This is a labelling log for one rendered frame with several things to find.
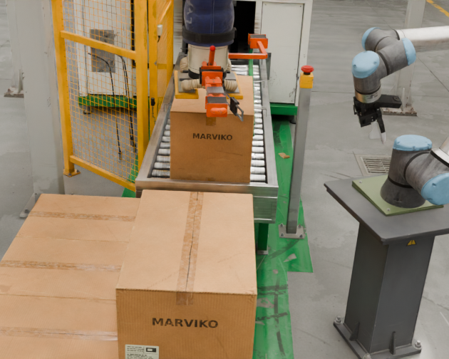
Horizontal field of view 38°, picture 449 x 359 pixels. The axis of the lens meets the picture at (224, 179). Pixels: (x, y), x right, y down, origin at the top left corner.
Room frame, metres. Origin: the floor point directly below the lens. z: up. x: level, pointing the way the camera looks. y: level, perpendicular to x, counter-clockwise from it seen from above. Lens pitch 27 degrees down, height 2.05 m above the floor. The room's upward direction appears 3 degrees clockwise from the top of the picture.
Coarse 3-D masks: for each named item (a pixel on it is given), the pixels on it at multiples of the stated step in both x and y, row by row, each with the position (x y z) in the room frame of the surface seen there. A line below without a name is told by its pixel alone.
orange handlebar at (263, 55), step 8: (232, 56) 2.80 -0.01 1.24; (240, 56) 2.81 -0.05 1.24; (248, 56) 2.81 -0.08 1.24; (256, 56) 2.81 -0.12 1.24; (264, 56) 2.82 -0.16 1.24; (216, 64) 2.65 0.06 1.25; (208, 80) 2.40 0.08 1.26; (216, 80) 2.40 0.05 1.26; (216, 112) 2.10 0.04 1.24; (224, 112) 2.11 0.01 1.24
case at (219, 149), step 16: (240, 80) 3.36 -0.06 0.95; (176, 112) 2.86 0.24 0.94; (192, 112) 2.86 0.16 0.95; (240, 112) 2.89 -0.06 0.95; (176, 128) 2.86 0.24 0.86; (192, 128) 2.86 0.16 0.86; (208, 128) 2.86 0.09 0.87; (224, 128) 2.86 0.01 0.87; (240, 128) 2.86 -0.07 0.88; (176, 144) 2.86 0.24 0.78; (192, 144) 2.86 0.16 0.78; (208, 144) 2.86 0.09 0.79; (224, 144) 2.86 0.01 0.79; (240, 144) 2.86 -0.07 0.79; (176, 160) 2.86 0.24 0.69; (192, 160) 2.86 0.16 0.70; (208, 160) 2.86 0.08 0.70; (224, 160) 2.86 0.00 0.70; (240, 160) 2.86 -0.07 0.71; (176, 176) 2.86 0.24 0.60; (192, 176) 2.86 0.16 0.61; (208, 176) 2.86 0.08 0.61; (224, 176) 2.86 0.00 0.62; (240, 176) 2.86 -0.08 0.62
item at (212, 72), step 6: (204, 66) 2.54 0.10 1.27; (210, 66) 2.54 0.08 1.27; (216, 66) 2.55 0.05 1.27; (204, 72) 2.47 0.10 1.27; (210, 72) 2.47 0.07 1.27; (216, 72) 2.47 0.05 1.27; (222, 72) 2.49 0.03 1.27; (204, 78) 2.47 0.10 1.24; (210, 78) 2.47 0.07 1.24; (222, 78) 2.50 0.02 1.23; (204, 84) 2.47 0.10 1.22
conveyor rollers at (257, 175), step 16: (240, 64) 5.00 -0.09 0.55; (256, 96) 4.27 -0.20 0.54; (256, 112) 3.99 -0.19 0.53; (256, 128) 3.72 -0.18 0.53; (160, 144) 3.38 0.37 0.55; (256, 144) 3.45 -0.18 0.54; (160, 160) 3.19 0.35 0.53; (256, 160) 3.20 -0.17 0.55; (160, 176) 3.00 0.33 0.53; (256, 176) 3.01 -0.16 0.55
